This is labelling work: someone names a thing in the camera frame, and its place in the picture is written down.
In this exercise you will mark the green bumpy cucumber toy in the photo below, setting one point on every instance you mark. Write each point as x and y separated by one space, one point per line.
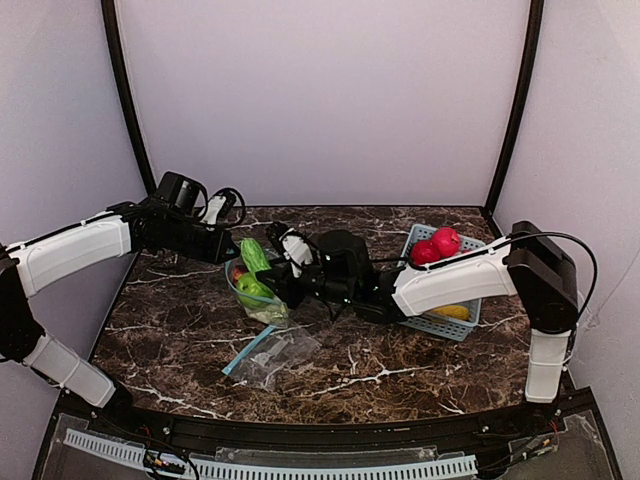
254 256

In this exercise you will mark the clear zip bag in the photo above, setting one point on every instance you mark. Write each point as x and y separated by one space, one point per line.
274 351
232 286

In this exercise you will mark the yellow lemon toy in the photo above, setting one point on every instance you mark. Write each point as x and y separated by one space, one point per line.
458 312

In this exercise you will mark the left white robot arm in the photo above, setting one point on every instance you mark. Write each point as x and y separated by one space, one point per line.
180 216

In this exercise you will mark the dark red pomegranate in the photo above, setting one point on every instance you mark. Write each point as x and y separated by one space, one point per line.
238 272

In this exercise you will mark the left black frame post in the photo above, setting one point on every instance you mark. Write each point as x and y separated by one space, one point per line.
125 94

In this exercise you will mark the white slotted cable duct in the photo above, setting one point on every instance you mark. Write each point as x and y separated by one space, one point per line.
231 463

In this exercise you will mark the pink red apple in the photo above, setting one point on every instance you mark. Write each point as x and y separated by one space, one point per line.
447 242

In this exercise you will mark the white cauliflower toy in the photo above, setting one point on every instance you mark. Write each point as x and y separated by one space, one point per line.
270 314

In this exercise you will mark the red round fruit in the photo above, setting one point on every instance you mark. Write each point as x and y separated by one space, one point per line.
424 252

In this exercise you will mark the light blue plastic basket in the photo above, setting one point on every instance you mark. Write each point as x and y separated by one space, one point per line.
446 327

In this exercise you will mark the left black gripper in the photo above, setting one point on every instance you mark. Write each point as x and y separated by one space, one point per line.
226 247

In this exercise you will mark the black frame post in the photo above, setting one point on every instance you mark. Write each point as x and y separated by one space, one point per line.
125 94
525 74

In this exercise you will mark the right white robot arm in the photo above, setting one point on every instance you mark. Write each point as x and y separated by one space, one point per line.
337 268

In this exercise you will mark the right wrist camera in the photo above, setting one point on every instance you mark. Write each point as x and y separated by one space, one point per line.
292 245

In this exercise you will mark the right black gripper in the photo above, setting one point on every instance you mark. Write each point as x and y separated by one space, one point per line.
288 278

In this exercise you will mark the right black frame post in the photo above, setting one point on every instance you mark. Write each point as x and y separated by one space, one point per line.
525 74

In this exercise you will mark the green apple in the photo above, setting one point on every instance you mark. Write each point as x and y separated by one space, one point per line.
252 291

